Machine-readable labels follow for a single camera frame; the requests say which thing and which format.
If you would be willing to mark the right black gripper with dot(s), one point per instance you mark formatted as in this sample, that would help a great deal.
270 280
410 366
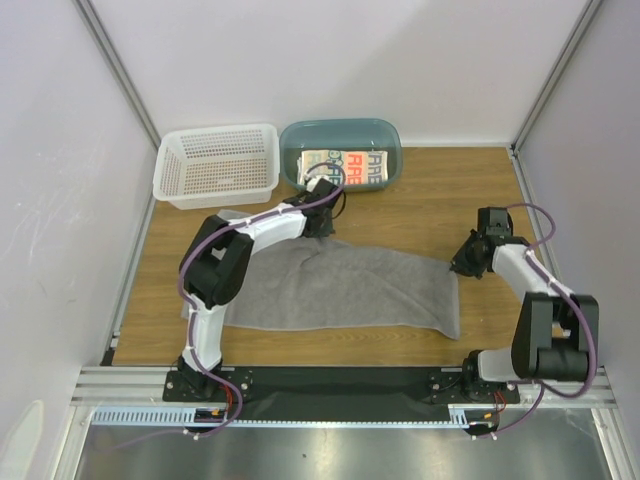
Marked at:
464 256

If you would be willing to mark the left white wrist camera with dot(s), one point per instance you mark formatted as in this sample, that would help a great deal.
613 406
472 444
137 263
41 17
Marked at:
310 183

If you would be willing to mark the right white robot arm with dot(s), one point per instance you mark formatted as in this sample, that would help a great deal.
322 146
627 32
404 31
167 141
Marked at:
555 340

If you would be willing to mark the grey towel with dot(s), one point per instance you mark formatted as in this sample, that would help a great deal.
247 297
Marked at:
309 284

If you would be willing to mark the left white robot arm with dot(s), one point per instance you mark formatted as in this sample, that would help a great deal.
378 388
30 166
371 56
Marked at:
214 268

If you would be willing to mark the orange white lettered towel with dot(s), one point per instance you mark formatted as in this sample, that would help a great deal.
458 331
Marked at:
351 168

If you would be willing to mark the white plastic basket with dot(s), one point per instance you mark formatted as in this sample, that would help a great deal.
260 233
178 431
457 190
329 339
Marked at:
217 166

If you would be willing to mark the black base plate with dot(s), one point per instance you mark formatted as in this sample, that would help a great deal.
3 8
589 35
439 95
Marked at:
360 394

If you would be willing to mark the teal plastic tub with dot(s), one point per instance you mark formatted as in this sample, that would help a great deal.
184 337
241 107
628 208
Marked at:
340 134

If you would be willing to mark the aluminium frame rail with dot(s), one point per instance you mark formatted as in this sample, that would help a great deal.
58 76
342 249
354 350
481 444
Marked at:
156 397

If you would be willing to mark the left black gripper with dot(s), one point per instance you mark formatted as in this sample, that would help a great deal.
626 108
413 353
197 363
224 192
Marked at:
324 230

